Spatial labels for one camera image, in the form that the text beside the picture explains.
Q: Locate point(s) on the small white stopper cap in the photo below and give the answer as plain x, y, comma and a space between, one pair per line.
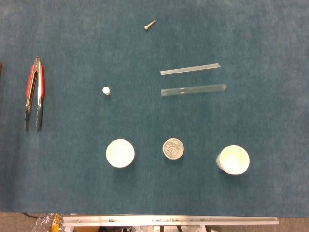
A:
106, 91

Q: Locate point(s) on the clear glass test tube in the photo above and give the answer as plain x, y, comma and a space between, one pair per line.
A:
193, 90

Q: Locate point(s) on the crumpled clear plastic wrap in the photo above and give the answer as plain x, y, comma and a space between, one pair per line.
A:
44, 223

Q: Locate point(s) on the blue felt table mat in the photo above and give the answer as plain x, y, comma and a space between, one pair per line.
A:
72, 169

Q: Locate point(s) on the white paper cup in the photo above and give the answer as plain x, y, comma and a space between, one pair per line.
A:
120, 153
233, 160

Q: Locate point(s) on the metal screw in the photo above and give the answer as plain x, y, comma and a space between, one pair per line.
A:
149, 25

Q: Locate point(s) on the aluminium frame rail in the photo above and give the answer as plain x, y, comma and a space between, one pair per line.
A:
169, 220

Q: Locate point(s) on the clear flat plastic strip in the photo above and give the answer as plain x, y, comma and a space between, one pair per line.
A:
190, 69

